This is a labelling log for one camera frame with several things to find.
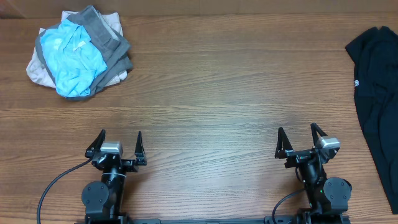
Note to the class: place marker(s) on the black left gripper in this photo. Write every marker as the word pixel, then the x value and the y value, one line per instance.
pixel 131 165

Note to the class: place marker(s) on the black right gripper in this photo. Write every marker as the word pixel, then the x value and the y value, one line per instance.
pixel 283 147

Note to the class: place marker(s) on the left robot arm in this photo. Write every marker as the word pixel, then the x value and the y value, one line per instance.
pixel 103 199

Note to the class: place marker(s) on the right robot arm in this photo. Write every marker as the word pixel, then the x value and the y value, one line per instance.
pixel 327 197

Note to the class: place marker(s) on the light blue folded shirt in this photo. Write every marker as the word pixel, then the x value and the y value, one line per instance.
pixel 72 59

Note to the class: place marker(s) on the grey folded garment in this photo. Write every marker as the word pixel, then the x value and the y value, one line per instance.
pixel 111 44

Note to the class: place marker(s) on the black shirt with white logo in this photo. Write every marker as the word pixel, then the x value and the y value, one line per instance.
pixel 374 54

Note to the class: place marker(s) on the beige folded garment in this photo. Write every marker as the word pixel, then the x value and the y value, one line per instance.
pixel 39 75

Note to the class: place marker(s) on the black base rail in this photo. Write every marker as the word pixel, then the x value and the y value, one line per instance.
pixel 265 220

